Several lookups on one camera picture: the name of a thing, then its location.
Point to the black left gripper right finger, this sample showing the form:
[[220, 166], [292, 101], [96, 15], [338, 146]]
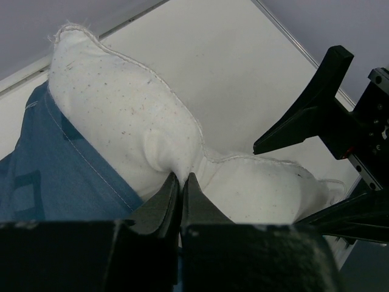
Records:
[[220, 255]]

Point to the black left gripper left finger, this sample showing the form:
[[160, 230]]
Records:
[[138, 253]]

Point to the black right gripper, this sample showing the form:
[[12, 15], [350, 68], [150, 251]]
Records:
[[360, 135]]

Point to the blue letter-print pillowcase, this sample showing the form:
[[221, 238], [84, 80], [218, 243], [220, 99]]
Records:
[[55, 174]]

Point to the white pillow with print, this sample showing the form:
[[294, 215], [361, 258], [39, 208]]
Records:
[[137, 123]]

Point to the aluminium right side rail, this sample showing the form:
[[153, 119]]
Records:
[[341, 96]]

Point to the aluminium rail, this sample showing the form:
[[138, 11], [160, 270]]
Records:
[[341, 96], [34, 33]]

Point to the aluminium back rail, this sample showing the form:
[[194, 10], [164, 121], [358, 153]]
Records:
[[34, 33]]

